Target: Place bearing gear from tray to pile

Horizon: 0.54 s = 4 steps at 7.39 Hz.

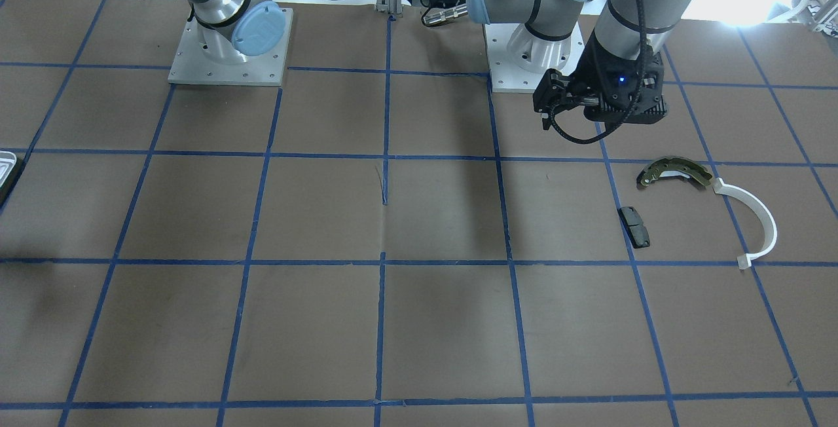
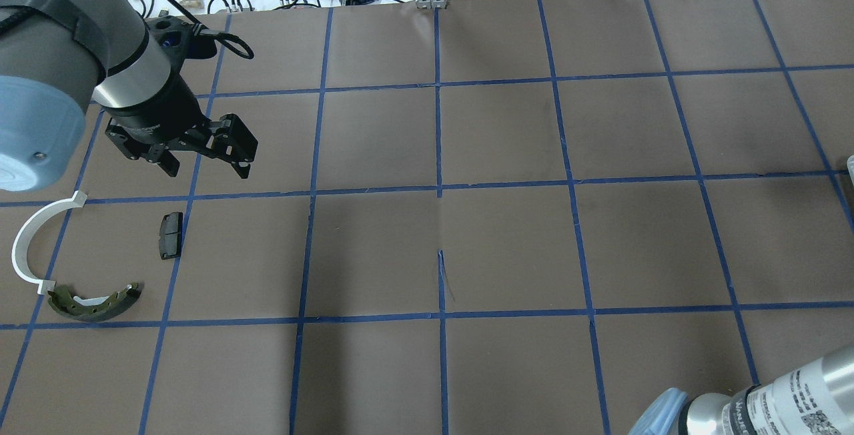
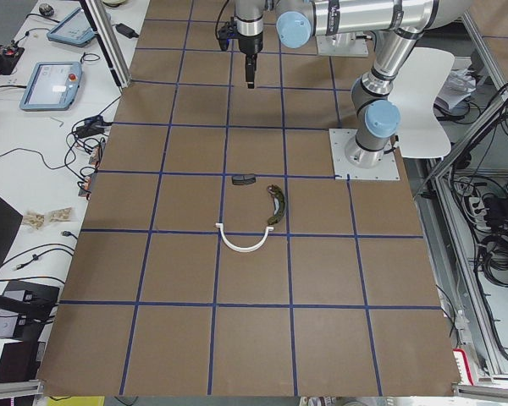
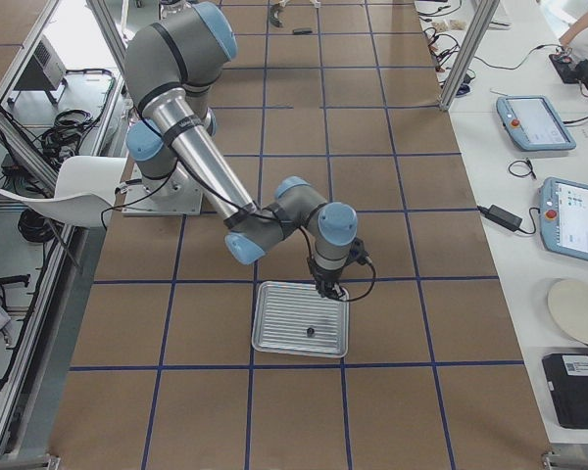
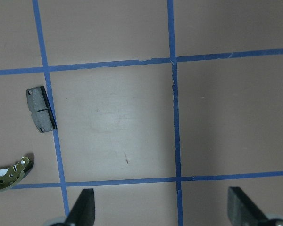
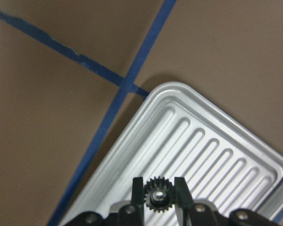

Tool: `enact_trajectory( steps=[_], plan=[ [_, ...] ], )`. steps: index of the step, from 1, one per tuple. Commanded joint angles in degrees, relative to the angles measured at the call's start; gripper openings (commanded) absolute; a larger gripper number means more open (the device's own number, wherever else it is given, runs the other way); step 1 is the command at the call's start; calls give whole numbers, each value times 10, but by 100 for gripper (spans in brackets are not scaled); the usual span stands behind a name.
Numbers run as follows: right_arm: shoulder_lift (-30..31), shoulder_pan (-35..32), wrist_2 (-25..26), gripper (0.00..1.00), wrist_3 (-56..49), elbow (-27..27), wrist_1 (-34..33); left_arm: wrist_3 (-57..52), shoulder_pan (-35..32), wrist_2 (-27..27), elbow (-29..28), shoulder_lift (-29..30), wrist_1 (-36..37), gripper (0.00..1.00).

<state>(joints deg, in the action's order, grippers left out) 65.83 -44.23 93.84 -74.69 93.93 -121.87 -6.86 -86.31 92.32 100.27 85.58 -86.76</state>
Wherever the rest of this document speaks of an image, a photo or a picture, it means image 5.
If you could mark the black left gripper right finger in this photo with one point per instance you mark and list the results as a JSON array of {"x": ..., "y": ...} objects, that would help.
[{"x": 242, "y": 211}]

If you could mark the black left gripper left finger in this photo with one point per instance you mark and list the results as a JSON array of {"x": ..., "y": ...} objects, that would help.
[{"x": 83, "y": 211}]

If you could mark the olive brake shoe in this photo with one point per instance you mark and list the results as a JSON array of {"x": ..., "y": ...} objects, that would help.
[{"x": 11, "y": 175}]

